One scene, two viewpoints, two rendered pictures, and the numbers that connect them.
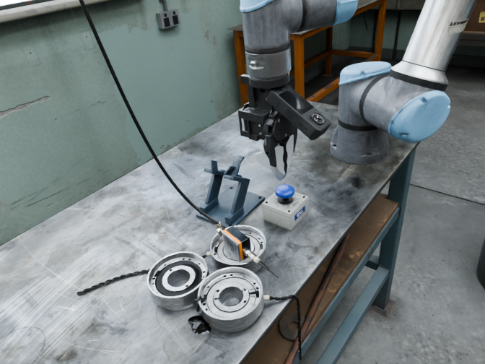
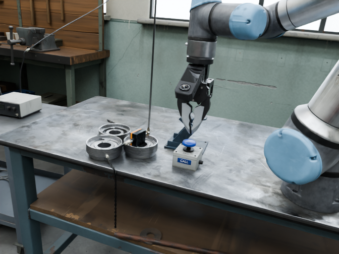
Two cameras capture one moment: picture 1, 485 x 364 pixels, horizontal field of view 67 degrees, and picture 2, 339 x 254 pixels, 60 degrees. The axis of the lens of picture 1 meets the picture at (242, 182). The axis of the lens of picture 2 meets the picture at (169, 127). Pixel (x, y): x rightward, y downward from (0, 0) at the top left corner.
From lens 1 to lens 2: 0.80 m
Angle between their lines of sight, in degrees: 58
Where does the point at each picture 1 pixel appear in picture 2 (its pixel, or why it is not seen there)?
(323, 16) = (222, 27)
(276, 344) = (135, 229)
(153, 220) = (163, 126)
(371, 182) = (258, 200)
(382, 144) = (309, 192)
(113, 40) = not seen: outside the picture
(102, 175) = not seen: hidden behind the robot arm
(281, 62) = (192, 47)
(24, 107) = (258, 86)
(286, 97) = (189, 70)
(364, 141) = not seen: hidden behind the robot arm
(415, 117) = (271, 144)
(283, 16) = (198, 18)
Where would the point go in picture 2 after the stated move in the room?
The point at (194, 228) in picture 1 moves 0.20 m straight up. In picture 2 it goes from (161, 137) to (165, 81)
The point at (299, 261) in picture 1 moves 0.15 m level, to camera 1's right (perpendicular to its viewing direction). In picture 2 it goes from (144, 170) to (164, 201)
